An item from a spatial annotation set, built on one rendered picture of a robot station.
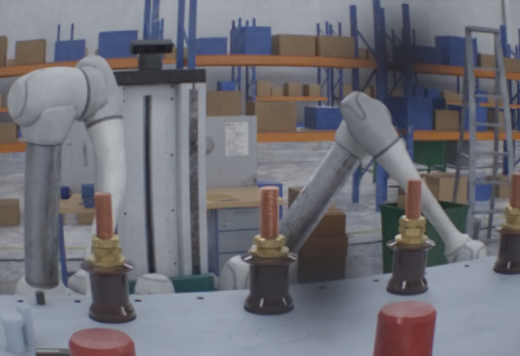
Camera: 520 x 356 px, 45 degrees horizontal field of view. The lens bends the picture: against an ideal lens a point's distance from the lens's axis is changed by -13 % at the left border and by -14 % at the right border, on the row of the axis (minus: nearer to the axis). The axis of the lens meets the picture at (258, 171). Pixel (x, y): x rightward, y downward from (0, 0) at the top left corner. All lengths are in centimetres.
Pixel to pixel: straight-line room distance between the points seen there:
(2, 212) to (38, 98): 743
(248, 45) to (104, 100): 748
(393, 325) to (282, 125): 865
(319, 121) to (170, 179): 750
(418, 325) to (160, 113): 148
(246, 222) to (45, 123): 398
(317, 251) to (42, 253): 446
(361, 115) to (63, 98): 84
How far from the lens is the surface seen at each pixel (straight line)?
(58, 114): 159
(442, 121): 1049
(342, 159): 212
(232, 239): 543
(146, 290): 160
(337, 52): 952
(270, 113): 927
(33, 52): 874
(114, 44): 877
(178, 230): 212
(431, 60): 1020
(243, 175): 608
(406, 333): 72
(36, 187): 164
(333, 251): 599
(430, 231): 530
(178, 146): 207
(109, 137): 166
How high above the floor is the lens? 173
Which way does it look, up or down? 7 degrees down
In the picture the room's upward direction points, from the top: straight up
